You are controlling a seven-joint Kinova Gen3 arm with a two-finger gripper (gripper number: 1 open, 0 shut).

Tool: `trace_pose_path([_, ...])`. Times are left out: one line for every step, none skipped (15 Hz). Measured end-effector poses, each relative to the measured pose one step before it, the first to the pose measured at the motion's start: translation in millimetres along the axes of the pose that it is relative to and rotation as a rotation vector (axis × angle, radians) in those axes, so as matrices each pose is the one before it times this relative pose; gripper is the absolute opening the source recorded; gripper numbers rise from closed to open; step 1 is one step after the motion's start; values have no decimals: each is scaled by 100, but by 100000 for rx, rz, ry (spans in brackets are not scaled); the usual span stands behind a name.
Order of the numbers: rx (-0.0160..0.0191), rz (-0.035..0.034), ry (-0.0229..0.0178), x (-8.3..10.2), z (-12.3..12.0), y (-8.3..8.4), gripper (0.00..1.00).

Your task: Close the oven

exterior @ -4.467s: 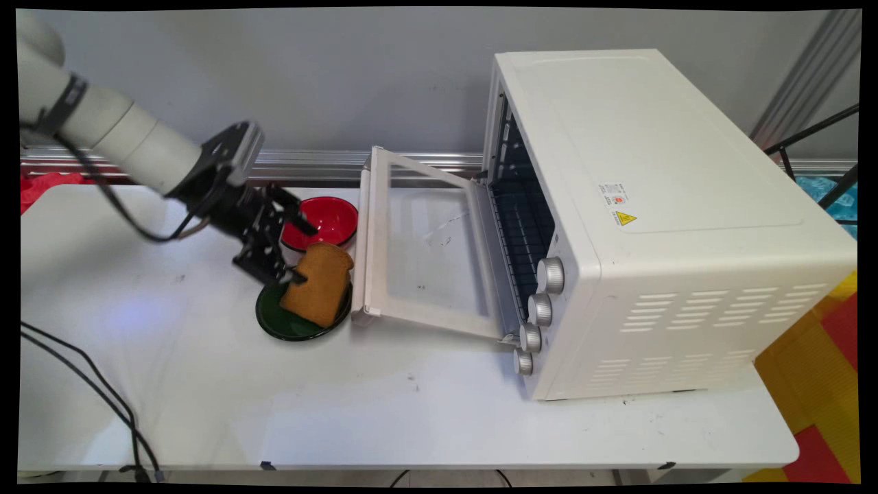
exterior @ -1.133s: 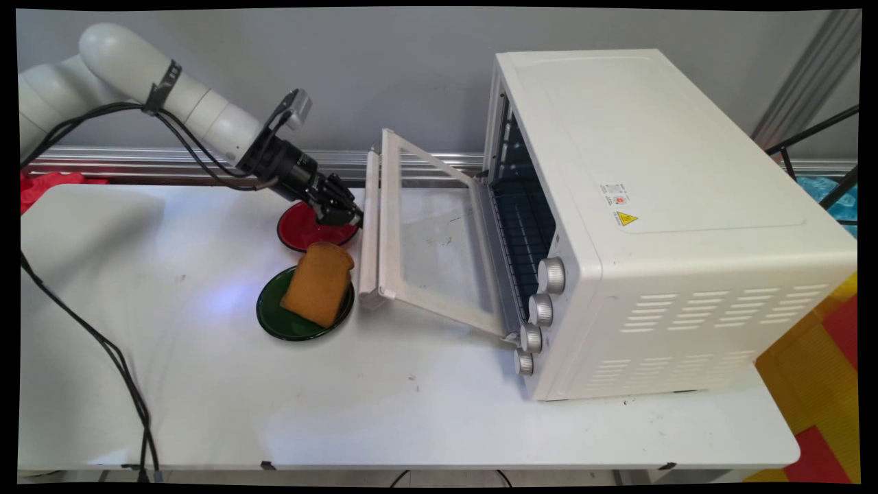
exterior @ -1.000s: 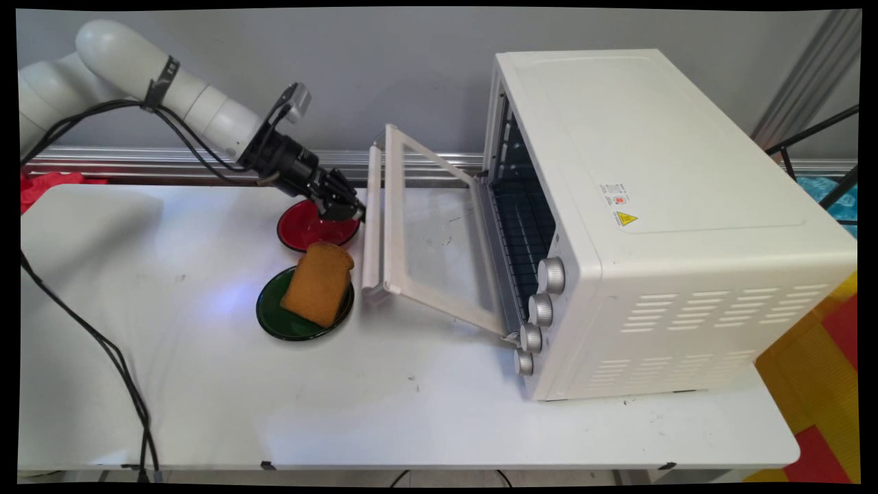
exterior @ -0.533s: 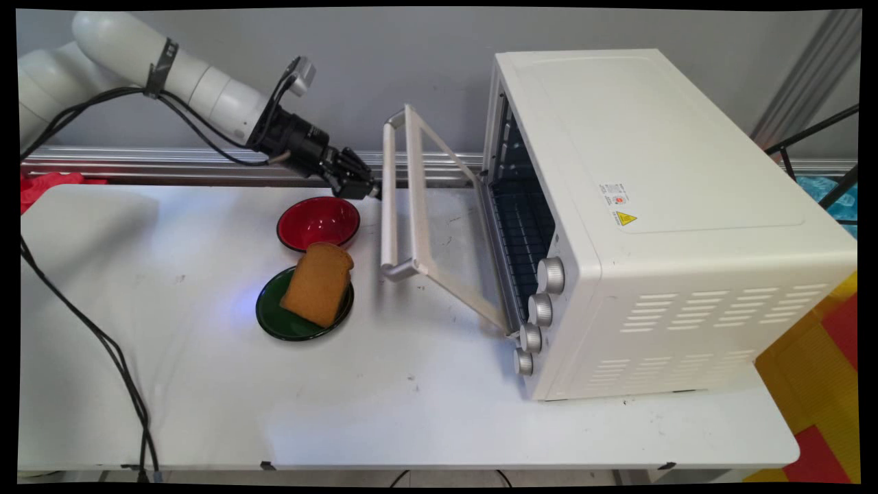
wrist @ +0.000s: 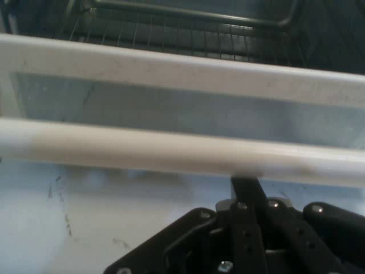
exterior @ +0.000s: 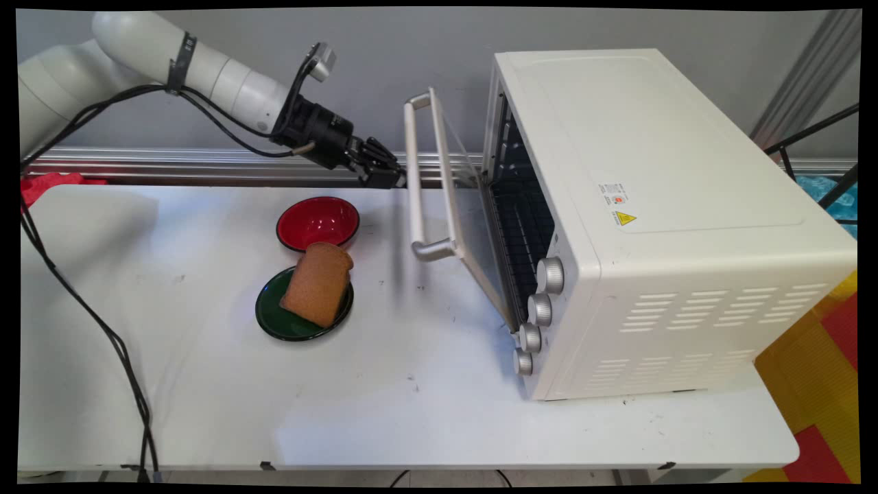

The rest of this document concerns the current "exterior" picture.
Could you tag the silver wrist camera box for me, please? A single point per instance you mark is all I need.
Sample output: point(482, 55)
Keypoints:
point(322, 60)

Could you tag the yellow warning sticker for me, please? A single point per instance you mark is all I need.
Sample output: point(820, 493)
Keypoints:
point(625, 219)

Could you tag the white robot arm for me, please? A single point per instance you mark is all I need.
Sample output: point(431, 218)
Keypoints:
point(137, 48)

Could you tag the red bowl with black rim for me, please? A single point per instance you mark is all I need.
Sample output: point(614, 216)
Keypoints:
point(309, 221)

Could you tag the brown toast bread slice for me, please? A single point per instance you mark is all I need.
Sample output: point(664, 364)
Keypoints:
point(315, 288)

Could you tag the dark green round plate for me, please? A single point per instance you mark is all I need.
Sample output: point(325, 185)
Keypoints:
point(271, 312)

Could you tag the blue patterned object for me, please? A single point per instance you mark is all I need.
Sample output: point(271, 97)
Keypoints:
point(816, 186)

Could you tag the red cloth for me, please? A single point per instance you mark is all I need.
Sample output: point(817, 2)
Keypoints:
point(41, 186)

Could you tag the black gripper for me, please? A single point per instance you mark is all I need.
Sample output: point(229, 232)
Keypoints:
point(322, 130)

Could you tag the aluminium frame post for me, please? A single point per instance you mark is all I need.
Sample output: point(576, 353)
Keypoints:
point(809, 75)

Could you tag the white toaster oven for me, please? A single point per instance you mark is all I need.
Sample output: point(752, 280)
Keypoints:
point(686, 206)

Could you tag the black stand legs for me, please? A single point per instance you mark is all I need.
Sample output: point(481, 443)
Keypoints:
point(833, 189)

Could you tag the white label sticker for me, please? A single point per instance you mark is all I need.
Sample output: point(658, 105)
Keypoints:
point(612, 194)

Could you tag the yellow red foam floor mat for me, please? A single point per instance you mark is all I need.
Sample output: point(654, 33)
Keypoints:
point(816, 370)

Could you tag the silver oven knob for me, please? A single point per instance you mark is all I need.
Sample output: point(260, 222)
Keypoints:
point(530, 338)
point(523, 362)
point(540, 309)
point(551, 275)

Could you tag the aluminium rail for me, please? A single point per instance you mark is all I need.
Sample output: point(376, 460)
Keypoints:
point(171, 165)

